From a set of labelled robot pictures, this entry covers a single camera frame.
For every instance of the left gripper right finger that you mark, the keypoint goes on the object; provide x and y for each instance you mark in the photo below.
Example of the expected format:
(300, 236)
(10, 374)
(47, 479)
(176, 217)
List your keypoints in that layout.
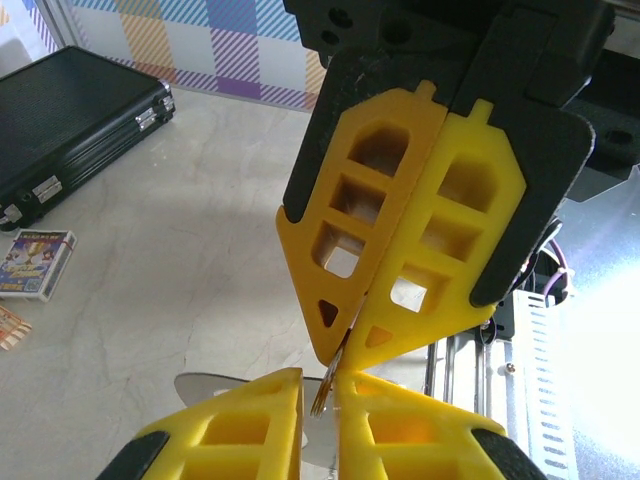
(400, 440)

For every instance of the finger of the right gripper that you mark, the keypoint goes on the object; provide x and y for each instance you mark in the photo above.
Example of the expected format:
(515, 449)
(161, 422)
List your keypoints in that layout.
(450, 240)
(400, 165)

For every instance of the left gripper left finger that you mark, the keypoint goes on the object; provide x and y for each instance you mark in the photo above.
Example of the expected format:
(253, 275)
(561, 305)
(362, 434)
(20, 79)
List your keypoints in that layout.
(240, 440)

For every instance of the key with red head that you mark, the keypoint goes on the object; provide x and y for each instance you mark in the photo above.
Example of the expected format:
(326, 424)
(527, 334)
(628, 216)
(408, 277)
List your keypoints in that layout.
(325, 395)

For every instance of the small orange paper packet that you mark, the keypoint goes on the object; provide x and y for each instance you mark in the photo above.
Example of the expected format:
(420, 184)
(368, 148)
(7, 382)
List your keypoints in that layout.
(12, 327)

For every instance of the playing card box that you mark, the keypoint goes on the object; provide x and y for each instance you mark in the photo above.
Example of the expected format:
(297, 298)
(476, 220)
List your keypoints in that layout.
(35, 265)

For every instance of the black hard case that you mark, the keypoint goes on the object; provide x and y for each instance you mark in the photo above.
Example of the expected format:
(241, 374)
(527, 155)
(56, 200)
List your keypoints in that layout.
(65, 125)

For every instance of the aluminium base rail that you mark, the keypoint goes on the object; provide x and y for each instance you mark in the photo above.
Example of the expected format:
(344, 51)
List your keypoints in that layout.
(465, 380)

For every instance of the aluminium frame post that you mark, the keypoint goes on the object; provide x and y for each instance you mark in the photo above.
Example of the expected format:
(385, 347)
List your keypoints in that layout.
(60, 20)

